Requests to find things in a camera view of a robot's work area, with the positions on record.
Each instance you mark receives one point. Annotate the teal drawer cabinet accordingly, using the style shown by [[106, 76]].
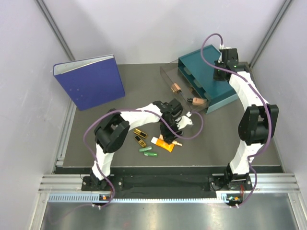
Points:
[[199, 75]]

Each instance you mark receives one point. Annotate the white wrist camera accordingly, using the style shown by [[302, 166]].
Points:
[[184, 121], [221, 46]]

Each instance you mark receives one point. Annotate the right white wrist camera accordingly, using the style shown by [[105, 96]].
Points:
[[221, 46]]

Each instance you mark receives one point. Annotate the orange sunscreen tube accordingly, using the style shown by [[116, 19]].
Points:
[[162, 144]]

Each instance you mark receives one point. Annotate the green lip balm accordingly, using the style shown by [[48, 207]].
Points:
[[150, 154], [145, 149]]

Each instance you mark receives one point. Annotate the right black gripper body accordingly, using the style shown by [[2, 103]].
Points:
[[217, 75]]

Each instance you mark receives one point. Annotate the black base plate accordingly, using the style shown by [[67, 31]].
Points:
[[164, 181]]

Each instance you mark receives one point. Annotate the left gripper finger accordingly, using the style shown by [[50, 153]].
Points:
[[173, 137], [165, 132]]

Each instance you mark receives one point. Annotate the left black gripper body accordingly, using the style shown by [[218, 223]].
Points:
[[171, 126]]

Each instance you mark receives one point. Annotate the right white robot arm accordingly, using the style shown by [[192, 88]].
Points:
[[258, 123]]

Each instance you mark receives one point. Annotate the gold black lipstick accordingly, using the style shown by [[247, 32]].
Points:
[[140, 141], [140, 133]]

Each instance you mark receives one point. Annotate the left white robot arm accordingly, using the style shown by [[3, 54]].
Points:
[[112, 130]]

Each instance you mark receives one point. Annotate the blue ring binder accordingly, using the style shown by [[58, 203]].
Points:
[[90, 82]]

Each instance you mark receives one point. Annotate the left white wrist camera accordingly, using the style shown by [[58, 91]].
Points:
[[184, 121]]

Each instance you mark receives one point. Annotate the upper green lip balm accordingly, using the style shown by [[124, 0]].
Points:
[[145, 149]]

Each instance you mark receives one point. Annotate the beige foundation bottle black cap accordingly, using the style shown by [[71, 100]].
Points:
[[197, 101]]

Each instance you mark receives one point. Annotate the lower green lip balm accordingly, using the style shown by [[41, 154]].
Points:
[[150, 154]]

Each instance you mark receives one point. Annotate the cream concealer tube gold cap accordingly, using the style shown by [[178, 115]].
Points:
[[173, 142]]

